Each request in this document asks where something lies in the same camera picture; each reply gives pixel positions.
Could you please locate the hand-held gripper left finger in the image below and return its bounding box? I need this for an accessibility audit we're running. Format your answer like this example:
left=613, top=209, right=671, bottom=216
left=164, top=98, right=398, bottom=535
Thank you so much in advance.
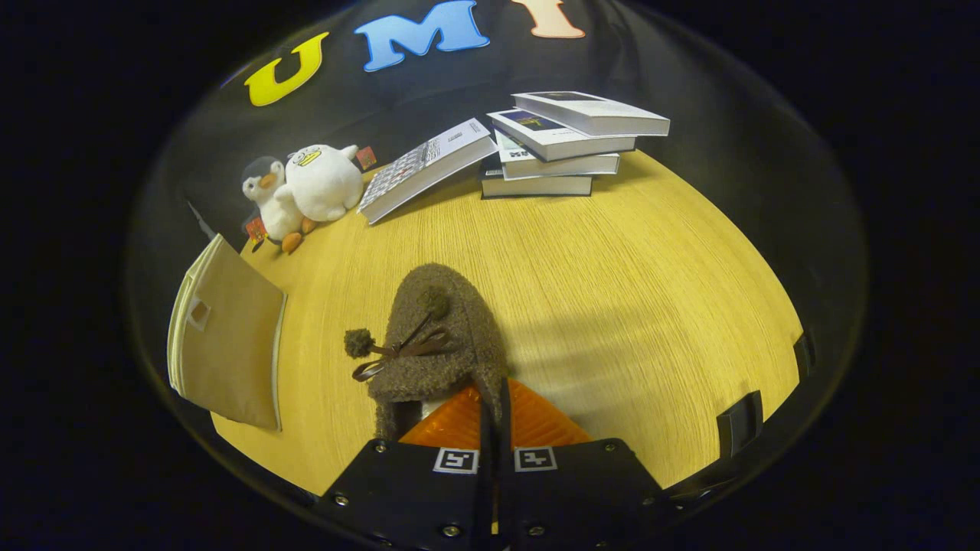
left=314, top=383, right=495, bottom=551

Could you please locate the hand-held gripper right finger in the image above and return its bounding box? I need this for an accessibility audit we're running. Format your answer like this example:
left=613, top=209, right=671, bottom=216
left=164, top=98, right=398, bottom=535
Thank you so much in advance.
left=494, top=377, right=675, bottom=551

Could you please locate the brown fuzzy shoe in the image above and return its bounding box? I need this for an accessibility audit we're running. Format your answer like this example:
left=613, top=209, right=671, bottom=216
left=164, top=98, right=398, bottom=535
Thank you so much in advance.
left=343, top=263, right=510, bottom=442

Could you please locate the beige fabric storage box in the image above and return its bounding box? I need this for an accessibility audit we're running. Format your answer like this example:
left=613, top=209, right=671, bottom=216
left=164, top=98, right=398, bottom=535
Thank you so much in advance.
left=167, top=233, right=288, bottom=432

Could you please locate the black table edge clamp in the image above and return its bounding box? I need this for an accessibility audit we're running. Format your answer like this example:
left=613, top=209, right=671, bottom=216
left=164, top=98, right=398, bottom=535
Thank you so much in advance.
left=792, top=331, right=816, bottom=380
left=716, top=390, right=764, bottom=458

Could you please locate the dark cover book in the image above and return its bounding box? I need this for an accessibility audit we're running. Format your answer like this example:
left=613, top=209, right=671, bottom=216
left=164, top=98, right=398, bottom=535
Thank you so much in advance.
left=479, top=155, right=594, bottom=200

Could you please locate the white duck plush toy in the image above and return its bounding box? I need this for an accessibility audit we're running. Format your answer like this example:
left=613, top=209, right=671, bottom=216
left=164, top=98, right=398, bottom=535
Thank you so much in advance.
left=285, top=144, right=377, bottom=223

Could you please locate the grey penguin plush toy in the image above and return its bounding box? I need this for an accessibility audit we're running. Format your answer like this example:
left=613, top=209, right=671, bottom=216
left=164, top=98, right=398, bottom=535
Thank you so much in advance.
left=241, top=157, right=316, bottom=255

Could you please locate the grey patterned cover book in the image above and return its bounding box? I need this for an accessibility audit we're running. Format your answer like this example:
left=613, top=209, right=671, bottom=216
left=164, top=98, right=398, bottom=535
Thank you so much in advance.
left=358, top=117, right=498, bottom=226

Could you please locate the white paperback book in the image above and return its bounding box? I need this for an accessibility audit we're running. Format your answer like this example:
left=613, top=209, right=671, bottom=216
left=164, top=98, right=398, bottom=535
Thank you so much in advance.
left=496, top=130, right=621, bottom=181

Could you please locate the white book with blue picture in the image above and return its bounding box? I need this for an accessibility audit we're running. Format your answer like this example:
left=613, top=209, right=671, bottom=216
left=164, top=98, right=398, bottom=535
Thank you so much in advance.
left=487, top=109, right=638, bottom=163

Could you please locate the black backdrop cloth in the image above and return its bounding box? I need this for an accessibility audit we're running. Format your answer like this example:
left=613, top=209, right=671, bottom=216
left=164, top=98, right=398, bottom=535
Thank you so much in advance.
left=126, top=0, right=870, bottom=383

